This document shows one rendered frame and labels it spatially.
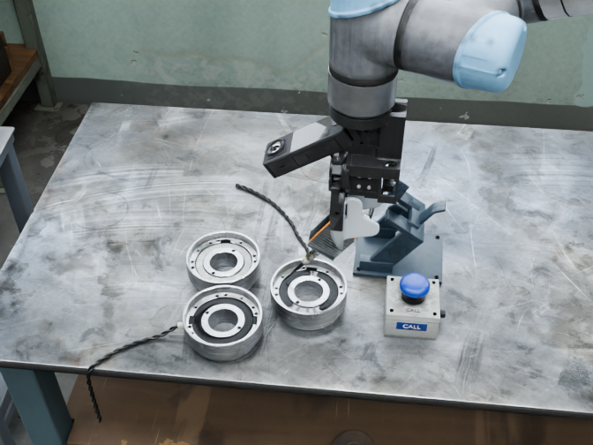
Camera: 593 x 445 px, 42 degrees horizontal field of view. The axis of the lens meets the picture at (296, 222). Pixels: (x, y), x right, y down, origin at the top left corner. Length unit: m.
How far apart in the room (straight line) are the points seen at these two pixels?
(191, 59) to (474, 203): 1.69
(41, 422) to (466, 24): 0.84
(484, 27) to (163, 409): 0.81
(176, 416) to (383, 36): 0.74
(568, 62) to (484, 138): 1.36
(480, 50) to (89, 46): 2.23
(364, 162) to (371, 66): 0.13
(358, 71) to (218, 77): 2.00
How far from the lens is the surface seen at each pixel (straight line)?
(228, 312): 1.04
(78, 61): 2.90
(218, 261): 1.12
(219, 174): 1.29
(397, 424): 1.26
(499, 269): 1.16
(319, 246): 0.99
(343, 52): 0.79
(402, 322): 1.02
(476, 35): 0.74
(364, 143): 0.87
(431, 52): 0.75
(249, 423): 1.26
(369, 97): 0.81
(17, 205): 1.79
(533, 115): 2.83
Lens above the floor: 1.61
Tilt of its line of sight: 43 degrees down
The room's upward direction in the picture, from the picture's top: straight up
